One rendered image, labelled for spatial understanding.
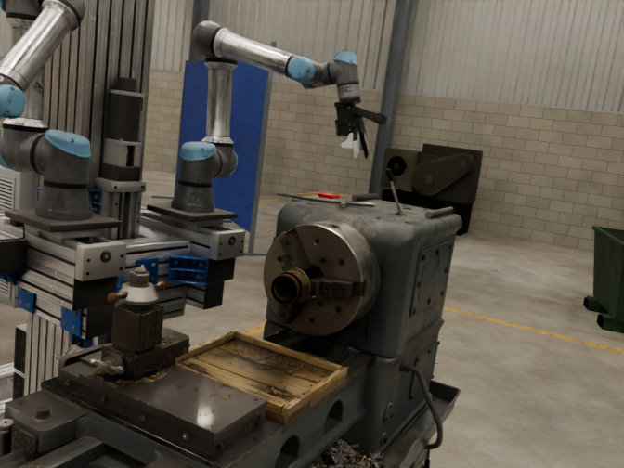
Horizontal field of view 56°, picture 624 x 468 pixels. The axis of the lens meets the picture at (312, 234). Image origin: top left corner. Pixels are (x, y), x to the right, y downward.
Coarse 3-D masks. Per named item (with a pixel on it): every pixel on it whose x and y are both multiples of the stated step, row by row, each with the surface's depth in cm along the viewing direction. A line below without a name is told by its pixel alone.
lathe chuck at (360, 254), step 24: (312, 240) 160; (336, 240) 157; (360, 240) 162; (264, 264) 169; (312, 264) 161; (336, 264) 158; (360, 264) 155; (312, 312) 163; (336, 312) 159; (360, 312) 160
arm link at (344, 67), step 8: (336, 56) 192; (344, 56) 191; (352, 56) 192; (336, 64) 192; (344, 64) 191; (352, 64) 192; (336, 72) 192; (344, 72) 191; (352, 72) 192; (336, 80) 194; (344, 80) 192; (352, 80) 192
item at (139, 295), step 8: (128, 288) 112; (136, 288) 112; (144, 288) 113; (152, 288) 115; (128, 296) 112; (136, 296) 112; (144, 296) 112; (152, 296) 114; (136, 304) 111; (144, 304) 112
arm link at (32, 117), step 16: (0, 0) 155; (16, 0) 153; (32, 0) 153; (16, 16) 154; (32, 16) 155; (16, 32) 157; (32, 96) 160; (32, 112) 161; (16, 128) 159; (32, 128) 161; (0, 144) 161; (16, 144) 160; (0, 160) 162; (16, 160) 161
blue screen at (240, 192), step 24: (192, 72) 942; (240, 72) 719; (264, 72) 646; (192, 96) 936; (240, 96) 716; (264, 96) 643; (192, 120) 930; (240, 120) 712; (264, 120) 638; (240, 144) 709; (264, 144) 644; (240, 168) 705; (216, 192) 793; (240, 192) 702; (240, 216) 698
